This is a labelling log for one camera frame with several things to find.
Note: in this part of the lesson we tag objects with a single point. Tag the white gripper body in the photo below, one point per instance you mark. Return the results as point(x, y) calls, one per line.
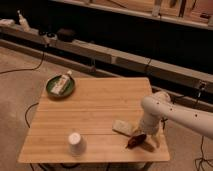
point(149, 124)

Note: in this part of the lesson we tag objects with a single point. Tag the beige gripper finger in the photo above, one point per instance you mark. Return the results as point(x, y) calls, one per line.
point(156, 139)
point(135, 129)

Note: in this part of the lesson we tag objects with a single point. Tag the beige sponge block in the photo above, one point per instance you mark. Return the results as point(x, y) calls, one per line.
point(122, 127)

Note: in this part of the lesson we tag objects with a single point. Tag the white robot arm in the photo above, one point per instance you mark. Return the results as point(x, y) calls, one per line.
point(158, 105)

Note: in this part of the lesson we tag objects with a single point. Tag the white paper cup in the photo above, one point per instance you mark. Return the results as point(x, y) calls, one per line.
point(77, 144)

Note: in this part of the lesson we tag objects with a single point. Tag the white tube on plate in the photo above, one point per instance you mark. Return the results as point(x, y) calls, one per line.
point(62, 83)

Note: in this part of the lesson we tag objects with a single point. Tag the green plate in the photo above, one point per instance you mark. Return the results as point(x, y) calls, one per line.
point(68, 90)

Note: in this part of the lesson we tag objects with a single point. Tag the dark box on ledge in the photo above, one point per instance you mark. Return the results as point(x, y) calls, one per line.
point(66, 35)

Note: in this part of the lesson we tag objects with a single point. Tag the white bottle on ledge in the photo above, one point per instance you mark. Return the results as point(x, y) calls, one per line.
point(23, 22)

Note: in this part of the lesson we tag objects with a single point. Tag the white object on ledge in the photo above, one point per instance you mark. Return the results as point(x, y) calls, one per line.
point(7, 22)

